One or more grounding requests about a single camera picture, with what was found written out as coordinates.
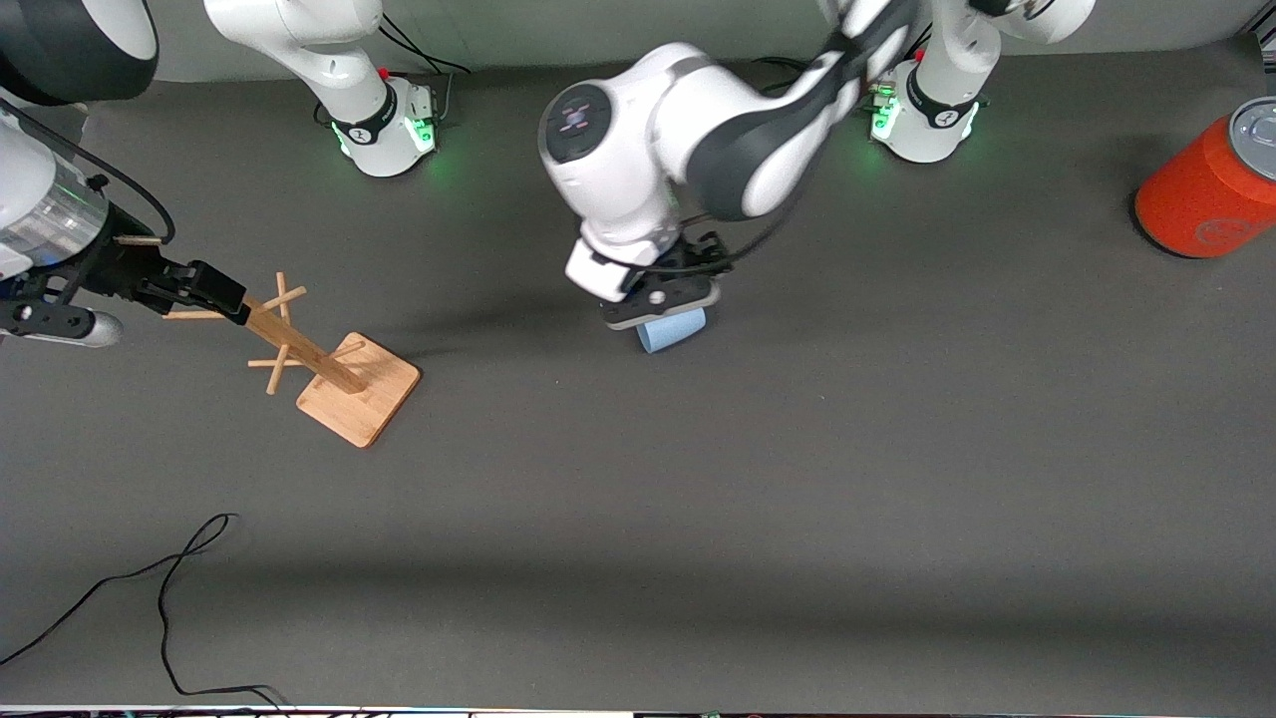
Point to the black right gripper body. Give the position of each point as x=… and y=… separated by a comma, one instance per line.
x=118, y=267

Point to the wooden cup rack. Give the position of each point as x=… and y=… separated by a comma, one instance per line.
x=359, y=394

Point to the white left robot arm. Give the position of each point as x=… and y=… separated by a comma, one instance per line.
x=638, y=150

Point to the orange can with grey lid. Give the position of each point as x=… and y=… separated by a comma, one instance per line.
x=1206, y=184

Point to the light blue plastic cup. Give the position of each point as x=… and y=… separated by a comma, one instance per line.
x=673, y=331

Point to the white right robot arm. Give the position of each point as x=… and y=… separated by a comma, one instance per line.
x=349, y=80

